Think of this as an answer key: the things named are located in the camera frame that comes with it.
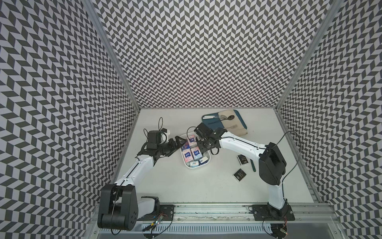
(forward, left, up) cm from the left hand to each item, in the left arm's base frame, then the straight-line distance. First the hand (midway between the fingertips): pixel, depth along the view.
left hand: (182, 145), depth 84 cm
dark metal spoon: (+28, -33, -9) cm, 44 cm away
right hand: (+1, -13, -4) cm, 14 cm away
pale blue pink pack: (-2, -8, -6) cm, 10 cm away
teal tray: (+25, -22, -11) cm, 35 cm away
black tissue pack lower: (-13, -33, -11) cm, 37 cm away
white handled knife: (+30, -17, -10) cm, 36 cm away
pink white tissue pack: (+7, -5, -6) cm, 11 cm away
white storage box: (-2, -5, -7) cm, 9 cm away
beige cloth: (+21, -35, -11) cm, 42 cm away
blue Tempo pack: (-8, -12, -5) cm, 15 cm away
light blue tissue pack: (-9, -7, -6) cm, 13 cm away
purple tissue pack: (+3, -1, -6) cm, 7 cm away
